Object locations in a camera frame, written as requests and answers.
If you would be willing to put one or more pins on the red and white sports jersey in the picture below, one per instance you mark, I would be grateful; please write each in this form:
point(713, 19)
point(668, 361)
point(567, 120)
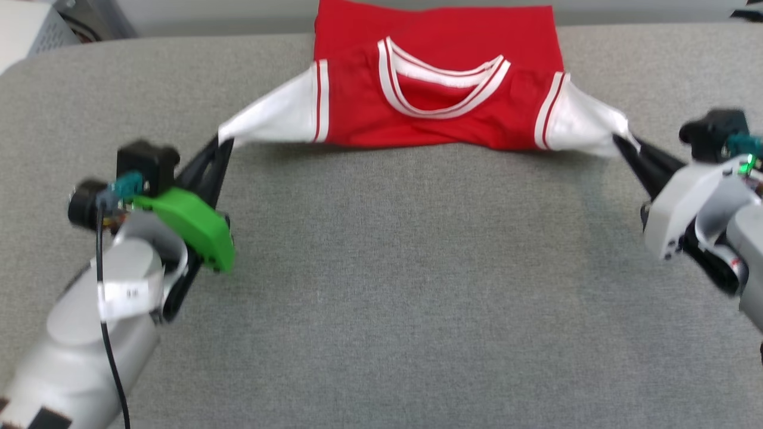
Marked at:
point(435, 119)

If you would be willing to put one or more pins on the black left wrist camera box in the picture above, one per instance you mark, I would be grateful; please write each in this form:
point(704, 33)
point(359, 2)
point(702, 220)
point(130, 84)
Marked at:
point(146, 161)

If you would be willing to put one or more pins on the white metal equipment box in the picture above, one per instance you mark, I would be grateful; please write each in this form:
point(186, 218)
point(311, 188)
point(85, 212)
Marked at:
point(24, 30)

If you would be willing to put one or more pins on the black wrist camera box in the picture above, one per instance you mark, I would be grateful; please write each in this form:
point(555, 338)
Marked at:
point(146, 161)
point(712, 128)

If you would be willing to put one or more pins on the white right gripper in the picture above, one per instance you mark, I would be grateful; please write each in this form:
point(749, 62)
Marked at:
point(676, 208)

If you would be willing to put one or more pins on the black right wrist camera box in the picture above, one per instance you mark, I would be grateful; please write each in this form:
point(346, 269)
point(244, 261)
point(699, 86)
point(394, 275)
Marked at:
point(712, 128)

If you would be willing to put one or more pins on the white paper label band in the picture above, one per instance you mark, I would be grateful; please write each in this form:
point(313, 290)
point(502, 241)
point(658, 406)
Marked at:
point(128, 295)

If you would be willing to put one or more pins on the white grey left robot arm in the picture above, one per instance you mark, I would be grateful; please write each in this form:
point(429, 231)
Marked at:
point(77, 345)

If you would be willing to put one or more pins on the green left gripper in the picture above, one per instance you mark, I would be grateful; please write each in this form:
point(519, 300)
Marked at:
point(199, 229)

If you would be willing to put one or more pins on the small black object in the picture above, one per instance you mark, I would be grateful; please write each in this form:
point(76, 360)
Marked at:
point(748, 11)

